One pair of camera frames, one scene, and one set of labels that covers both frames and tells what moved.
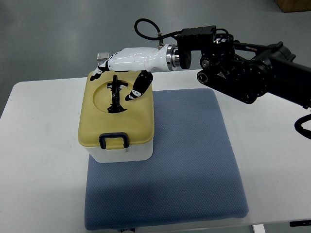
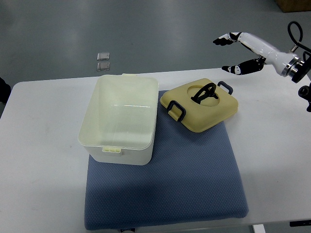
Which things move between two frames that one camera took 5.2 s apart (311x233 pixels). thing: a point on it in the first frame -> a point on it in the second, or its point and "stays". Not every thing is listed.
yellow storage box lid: [107, 120] -> [200, 104]
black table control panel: [300, 223] stays
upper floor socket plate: [103, 56] stays
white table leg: [259, 228] stays
